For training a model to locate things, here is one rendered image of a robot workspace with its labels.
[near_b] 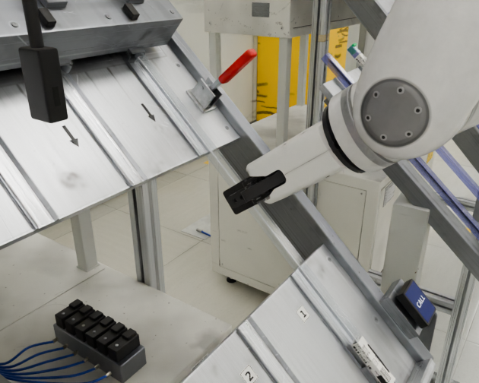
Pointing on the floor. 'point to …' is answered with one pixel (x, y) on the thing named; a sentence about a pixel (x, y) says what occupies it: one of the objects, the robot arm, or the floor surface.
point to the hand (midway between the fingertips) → (245, 193)
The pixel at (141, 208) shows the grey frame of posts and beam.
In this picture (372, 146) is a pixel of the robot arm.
